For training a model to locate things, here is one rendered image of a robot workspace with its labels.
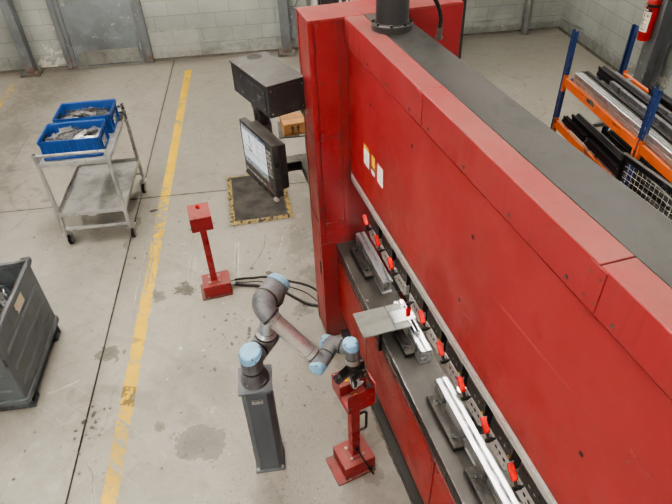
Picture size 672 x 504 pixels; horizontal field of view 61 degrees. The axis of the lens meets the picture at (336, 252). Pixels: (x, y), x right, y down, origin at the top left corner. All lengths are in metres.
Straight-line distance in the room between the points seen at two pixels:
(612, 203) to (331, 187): 2.08
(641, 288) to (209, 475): 2.89
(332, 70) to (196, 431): 2.39
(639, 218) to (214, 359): 3.26
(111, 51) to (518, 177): 8.51
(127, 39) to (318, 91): 6.71
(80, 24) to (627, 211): 8.81
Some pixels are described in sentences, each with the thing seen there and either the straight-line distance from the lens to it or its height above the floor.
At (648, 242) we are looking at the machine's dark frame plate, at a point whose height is 2.30.
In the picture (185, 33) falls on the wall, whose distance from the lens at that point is 9.53.
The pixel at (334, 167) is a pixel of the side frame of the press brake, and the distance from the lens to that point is 3.39.
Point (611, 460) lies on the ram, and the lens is 1.73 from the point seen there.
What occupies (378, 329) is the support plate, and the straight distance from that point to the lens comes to 2.98.
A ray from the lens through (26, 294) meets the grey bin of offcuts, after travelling 4.44.
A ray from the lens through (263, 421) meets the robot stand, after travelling 3.27.
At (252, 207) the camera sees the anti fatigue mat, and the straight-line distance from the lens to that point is 5.67.
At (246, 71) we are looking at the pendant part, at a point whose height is 1.95.
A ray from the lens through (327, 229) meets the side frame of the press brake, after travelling 3.63.
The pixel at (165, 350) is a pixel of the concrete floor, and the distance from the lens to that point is 4.45.
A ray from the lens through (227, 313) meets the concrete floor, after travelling 4.59.
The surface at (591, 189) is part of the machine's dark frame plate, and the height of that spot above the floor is 2.30.
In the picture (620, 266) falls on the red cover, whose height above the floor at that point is 2.30.
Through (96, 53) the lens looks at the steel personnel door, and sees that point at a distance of 9.82.
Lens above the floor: 3.18
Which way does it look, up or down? 39 degrees down
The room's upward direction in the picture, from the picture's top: 2 degrees counter-clockwise
